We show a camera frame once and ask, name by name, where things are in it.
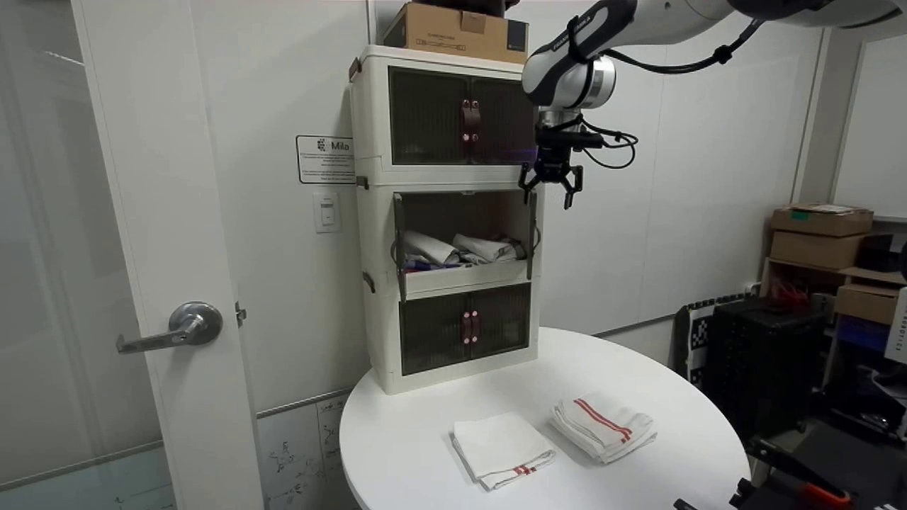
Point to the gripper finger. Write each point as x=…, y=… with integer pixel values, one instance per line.
x=572, y=185
x=528, y=185

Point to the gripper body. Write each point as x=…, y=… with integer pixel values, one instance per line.
x=556, y=161

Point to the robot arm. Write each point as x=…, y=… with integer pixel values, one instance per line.
x=638, y=25

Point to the dark translucent cabinet door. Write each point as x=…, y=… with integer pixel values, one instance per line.
x=425, y=117
x=401, y=248
x=506, y=120
x=504, y=322
x=531, y=234
x=429, y=333

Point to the white storage cabinet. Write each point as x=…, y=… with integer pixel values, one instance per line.
x=372, y=212

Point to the white room door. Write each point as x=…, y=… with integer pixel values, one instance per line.
x=177, y=212

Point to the heap of white cloths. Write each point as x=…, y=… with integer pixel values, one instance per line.
x=453, y=249

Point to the cardboard box with dark side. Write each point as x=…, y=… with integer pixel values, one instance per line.
x=453, y=32

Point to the checkered calibration board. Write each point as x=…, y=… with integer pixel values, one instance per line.
x=693, y=340

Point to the folded white towel red stripe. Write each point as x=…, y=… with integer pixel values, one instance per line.
x=602, y=425
x=499, y=446

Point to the stack of cardboard boxes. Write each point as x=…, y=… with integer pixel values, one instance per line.
x=815, y=237

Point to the black plastic crate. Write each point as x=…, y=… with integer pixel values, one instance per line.
x=762, y=361

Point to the whiteboard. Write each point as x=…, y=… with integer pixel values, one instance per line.
x=875, y=127

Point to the wooden shelf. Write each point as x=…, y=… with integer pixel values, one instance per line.
x=871, y=273

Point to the black and orange clamp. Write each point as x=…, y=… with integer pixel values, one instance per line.
x=793, y=474

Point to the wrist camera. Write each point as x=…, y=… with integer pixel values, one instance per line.
x=577, y=139

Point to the white wall switch plate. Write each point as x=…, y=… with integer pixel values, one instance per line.
x=327, y=211

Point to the white wall sign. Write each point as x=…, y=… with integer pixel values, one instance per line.
x=324, y=161

